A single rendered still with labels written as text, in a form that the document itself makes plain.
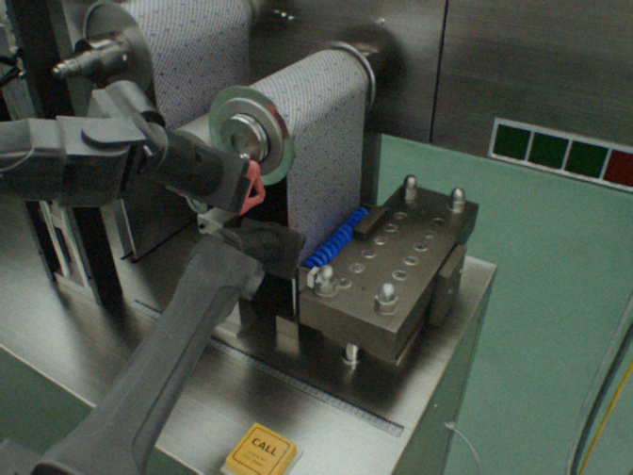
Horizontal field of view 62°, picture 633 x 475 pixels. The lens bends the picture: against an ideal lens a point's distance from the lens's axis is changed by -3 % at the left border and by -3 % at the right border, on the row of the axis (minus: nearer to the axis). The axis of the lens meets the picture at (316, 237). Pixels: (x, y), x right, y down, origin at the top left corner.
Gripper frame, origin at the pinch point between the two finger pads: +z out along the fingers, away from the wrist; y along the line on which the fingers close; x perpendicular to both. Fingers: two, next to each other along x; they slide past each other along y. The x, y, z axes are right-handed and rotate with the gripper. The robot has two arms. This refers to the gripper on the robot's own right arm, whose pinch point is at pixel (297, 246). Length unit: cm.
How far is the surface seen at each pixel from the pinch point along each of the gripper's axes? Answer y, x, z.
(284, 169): -0.2, 11.5, -9.5
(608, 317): 61, -19, 180
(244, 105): -5.9, 18.5, -14.1
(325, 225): 0.2, 3.4, 8.0
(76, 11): -41, 27, -16
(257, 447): 9.2, -25.2, -14.3
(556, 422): 52, -52, 123
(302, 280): 1.7, -5.3, 1.7
